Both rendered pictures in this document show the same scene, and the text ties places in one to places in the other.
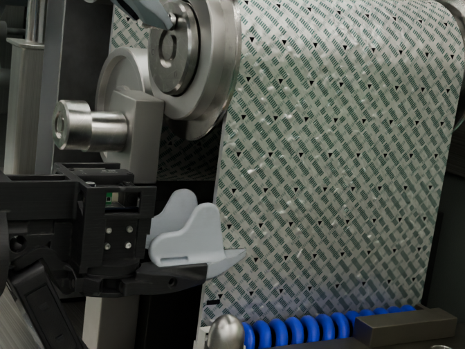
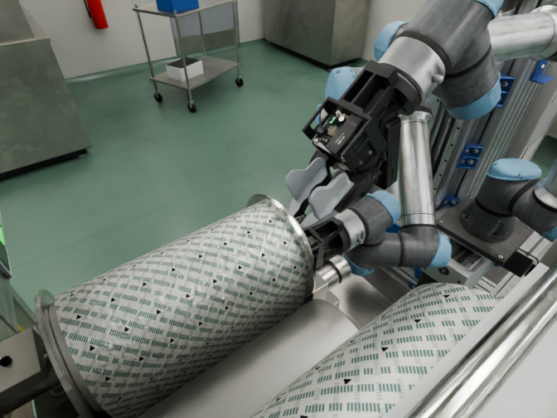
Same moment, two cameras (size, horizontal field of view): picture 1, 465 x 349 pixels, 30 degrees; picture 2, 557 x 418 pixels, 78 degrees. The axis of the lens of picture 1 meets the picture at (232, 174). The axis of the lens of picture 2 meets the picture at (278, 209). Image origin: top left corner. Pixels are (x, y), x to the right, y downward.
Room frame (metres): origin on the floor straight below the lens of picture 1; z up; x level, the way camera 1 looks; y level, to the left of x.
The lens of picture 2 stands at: (1.01, 0.02, 1.58)
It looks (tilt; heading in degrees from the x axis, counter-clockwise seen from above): 41 degrees down; 175
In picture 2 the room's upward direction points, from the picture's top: straight up
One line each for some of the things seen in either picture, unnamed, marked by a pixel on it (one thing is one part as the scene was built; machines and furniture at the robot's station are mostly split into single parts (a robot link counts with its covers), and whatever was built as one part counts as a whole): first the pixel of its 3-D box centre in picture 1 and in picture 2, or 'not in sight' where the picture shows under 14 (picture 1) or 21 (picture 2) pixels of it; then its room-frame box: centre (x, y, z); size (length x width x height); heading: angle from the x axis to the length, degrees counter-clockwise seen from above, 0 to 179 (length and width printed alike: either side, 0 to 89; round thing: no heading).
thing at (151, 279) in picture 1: (147, 272); not in sight; (0.60, 0.05, 1.09); 0.09 x 0.05 x 0.02; 120
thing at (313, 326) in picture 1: (326, 334); not in sight; (0.69, -0.10, 1.03); 0.21 x 0.04 x 0.03; 121
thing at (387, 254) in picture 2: not in sight; (370, 249); (0.51, 0.27, 1.01); 0.11 x 0.08 x 0.11; 83
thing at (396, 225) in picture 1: (331, 226); not in sight; (0.71, -0.09, 1.11); 0.23 x 0.01 x 0.18; 121
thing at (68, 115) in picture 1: (71, 124); (336, 269); (0.69, 0.13, 1.18); 0.04 x 0.02 x 0.04; 31
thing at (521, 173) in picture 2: not in sight; (509, 184); (0.28, 0.75, 0.98); 0.13 x 0.12 x 0.14; 17
